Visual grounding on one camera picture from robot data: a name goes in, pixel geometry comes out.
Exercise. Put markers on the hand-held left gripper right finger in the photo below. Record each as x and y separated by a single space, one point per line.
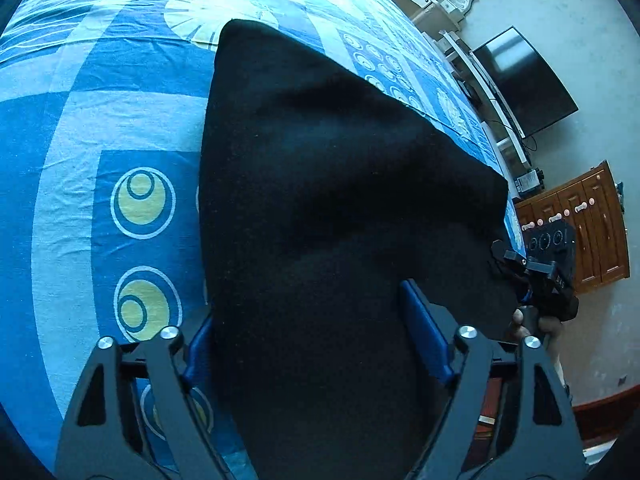
420 325

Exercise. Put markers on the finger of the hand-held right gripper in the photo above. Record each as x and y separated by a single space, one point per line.
502 254

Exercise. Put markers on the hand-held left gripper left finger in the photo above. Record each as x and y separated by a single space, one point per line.
197 346

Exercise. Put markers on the black pants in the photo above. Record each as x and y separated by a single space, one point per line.
325 210

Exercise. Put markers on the person's right hand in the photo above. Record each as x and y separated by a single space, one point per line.
525 329

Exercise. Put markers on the brown wooden cabinet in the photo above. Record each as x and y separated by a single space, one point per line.
595 240

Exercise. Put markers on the small electronic box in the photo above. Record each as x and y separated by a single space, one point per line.
527 181

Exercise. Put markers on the white television stand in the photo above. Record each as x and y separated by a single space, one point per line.
492 105

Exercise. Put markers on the black flat television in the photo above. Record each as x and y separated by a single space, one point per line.
525 80

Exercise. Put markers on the blue patterned bedspread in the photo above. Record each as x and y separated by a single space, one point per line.
75 110

